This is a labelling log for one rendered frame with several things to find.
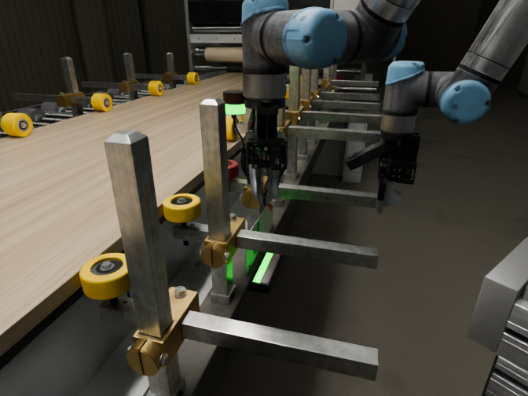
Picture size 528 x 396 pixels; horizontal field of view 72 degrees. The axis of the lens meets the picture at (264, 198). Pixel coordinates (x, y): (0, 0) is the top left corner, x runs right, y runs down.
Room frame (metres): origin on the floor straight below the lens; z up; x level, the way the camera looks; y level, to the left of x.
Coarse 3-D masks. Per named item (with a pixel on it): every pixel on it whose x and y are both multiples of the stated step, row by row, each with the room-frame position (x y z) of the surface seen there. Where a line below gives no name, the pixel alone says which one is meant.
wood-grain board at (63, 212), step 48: (192, 96) 2.12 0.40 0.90; (0, 144) 1.16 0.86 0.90; (48, 144) 1.16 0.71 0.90; (96, 144) 1.16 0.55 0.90; (192, 144) 1.16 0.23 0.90; (240, 144) 1.22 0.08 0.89; (0, 192) 0.77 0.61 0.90; (48, 192) 0.77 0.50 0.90; (96, 192) 0.77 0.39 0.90; (0, 240) 0.56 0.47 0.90; (48, 240) 0.56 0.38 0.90; (96, 240) 0.56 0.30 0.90; (0, 288) 0.43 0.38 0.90; (48, 288) 0.43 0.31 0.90; (0, 336) 0.34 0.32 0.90
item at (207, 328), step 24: (120, 312) 0.45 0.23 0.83; (192, 312) 0.45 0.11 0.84; (192, 336) 0.42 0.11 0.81; (216, 336) 0.41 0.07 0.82; (240, 336) 0.40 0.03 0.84; (264, 336) 0.40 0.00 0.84; (288, 336) 0.40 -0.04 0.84; (312, 336) 0.40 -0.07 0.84; (288, 360) 0.38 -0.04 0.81; (312, 360) 0.37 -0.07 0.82; (336, 360) 0.36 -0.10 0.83; (360, 360) 0.36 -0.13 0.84
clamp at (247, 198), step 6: (264, 180) 0.92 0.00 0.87; (246, 186) 0.88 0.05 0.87; (264, 186) 0.88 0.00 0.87; (246, 192) 0.85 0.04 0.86; (252, 192) 0.84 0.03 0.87; (264, 192) 0.88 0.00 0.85; (240, 198) 0.86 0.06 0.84; (246, 198) 0.85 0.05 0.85; (252, 198) 0.84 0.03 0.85; (246, 204) 0.85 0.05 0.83; (252, 204) 0.84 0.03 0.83; (258, 204) 0.84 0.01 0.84
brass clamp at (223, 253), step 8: (232, 224) 0.70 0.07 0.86; (240, 224) 0.70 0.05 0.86; (232, 232) 0.66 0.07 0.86; (208, 240) 0.63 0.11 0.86; (216, 240) 0.63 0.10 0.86; (232, 240) 0.64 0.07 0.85; (208, 248) 0.61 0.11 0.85; (216, 248) 0.60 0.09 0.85; (224, 248) 0.62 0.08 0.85; (232, 248) 0.64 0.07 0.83; (208, 256) 0.61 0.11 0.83; (216, 256) 0.60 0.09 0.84; (224, 256) 0.60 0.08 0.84; (232, 256) 0.64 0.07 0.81; (208, 264) 0.61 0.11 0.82; (216, 264) 0.60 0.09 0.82
